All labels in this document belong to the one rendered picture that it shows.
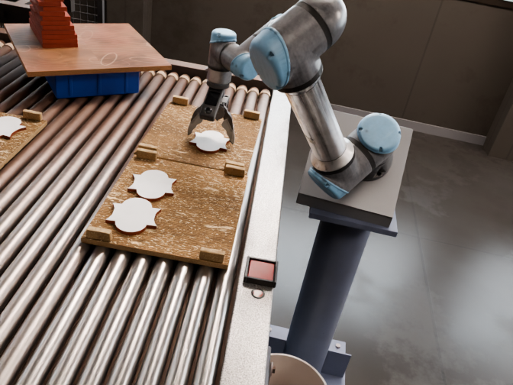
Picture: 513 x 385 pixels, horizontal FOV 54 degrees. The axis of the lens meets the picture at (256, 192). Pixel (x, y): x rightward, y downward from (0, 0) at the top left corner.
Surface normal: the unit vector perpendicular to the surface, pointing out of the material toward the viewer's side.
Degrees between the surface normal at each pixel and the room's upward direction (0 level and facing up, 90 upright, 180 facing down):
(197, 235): 0
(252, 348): 0
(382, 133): 38
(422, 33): 90
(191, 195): 0
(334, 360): 90
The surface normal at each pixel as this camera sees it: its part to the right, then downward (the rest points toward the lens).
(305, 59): 0.54, 0.50
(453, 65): -0.16, 0.52
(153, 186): 0.15, -0.82
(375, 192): -0.05, -0.24
